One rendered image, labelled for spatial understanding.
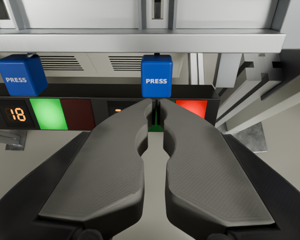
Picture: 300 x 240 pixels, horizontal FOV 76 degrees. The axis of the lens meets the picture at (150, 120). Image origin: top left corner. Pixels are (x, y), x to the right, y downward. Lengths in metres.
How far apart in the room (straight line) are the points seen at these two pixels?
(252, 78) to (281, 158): 0.77
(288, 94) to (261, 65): 0.30
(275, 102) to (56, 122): 0.52
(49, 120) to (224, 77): 0.18
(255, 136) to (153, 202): 0.51
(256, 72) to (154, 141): 0.65
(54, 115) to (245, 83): 0.21
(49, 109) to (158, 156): 0.67
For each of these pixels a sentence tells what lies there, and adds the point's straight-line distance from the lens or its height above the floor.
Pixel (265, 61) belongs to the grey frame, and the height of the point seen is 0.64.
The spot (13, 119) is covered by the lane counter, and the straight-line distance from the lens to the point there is 0.24.
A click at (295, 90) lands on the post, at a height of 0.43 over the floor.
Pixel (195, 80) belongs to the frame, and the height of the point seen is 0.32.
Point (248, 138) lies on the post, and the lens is 0.93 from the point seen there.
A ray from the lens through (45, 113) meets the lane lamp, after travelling 0.22.
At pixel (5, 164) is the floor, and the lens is 1.06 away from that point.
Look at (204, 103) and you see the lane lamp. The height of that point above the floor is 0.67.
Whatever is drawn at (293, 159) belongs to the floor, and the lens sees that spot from 1.02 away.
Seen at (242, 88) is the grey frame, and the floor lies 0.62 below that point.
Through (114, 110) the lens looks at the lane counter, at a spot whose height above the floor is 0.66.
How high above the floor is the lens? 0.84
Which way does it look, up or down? 75 degrees down
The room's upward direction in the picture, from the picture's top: 6 degrees counter-clockwise
